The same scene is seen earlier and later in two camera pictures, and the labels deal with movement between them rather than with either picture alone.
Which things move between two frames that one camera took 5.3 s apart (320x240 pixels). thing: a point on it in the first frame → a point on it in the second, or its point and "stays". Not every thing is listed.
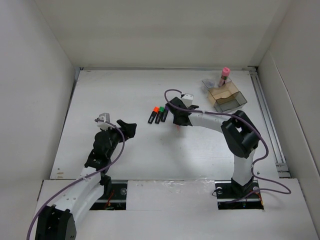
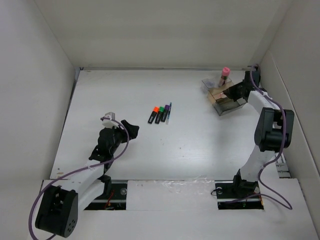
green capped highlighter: x=159 y=115 stays
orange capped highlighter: x=155 y=111 stays
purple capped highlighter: x=165 y=113 stays
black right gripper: x=175 y=120 → x=230 y=91
